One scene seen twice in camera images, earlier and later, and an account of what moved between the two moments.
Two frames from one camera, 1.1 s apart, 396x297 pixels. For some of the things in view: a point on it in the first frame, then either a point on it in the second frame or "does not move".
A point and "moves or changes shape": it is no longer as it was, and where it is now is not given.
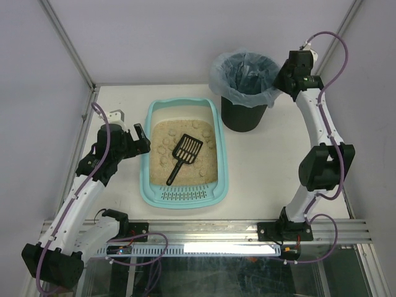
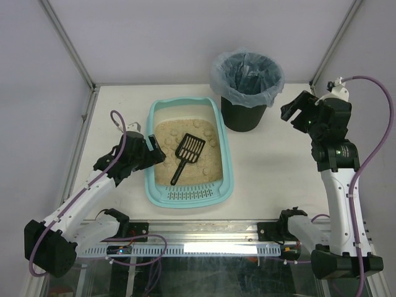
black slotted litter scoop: [185, 151] moves or changes shape
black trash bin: [240, 117] does not move
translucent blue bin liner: [244, 78] does not move
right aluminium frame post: [337, 39] does not move
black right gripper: [281, 78] → [302, 111]
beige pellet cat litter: [166, 135] does not move
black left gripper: [133, 143] → [150, 151]
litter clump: [172, 132] does not move
